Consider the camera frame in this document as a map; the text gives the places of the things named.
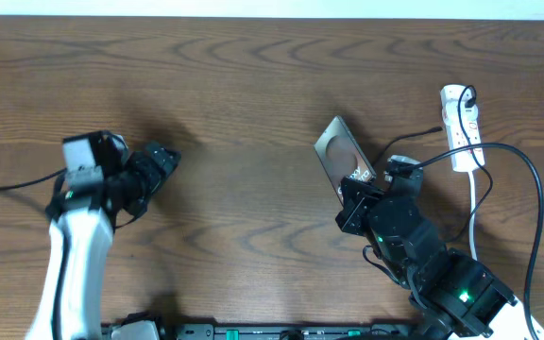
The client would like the black Galaxy smartphone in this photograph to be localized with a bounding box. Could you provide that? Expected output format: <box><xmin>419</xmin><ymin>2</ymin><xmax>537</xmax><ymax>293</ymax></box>
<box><xmin>314</xmin><ymin>115</ymin><xmax>377</xmax><ymax>205</ymax></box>

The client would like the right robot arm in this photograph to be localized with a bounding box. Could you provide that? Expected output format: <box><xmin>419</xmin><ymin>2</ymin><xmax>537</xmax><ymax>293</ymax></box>
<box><xmin>336</xmin><ymin>161</ymin><xmax>544</xmax><ymax>339</ymax></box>

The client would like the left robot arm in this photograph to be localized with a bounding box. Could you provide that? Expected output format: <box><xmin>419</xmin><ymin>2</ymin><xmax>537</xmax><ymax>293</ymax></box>
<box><xmin>26</xmin><ymin>130</ymin><xmax>181</xmax><ymax>339</ymax></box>

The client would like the white power strip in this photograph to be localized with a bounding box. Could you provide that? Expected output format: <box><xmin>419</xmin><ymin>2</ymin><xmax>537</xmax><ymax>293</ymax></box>
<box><xmin>440</xmin><ymin>84</ymin><xmax>485</xmax><ymax>173</ymax></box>

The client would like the black right camera cable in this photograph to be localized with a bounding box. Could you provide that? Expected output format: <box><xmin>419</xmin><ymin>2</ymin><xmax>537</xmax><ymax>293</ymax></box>
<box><xmin>397</xmin><ymin>142</ymin><xmax>544</xmax><ymax>340</ymax></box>

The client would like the white power strip cord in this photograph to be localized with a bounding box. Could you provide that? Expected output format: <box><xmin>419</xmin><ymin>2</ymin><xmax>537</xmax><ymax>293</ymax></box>
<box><xmin>467</xmin><ymin>170</ymin><xmax>479</xmax><ymax>262</ymax></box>

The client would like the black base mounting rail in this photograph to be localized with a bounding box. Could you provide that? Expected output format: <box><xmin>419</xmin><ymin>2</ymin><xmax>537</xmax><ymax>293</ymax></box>
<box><xmin>102</xmin><ymin>320</ymin><xmax>422</xmax><ymax>340</ymax></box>

